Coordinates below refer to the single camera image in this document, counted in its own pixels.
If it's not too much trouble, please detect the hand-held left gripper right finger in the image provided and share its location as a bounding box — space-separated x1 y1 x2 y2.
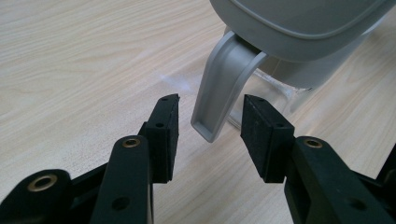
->
240 94 295 184

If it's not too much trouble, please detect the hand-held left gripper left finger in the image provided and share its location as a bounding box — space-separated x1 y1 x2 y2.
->
138 93 180 184

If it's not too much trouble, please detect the clear pitcher with grey lid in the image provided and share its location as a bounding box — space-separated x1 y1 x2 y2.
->
191 0 396 144

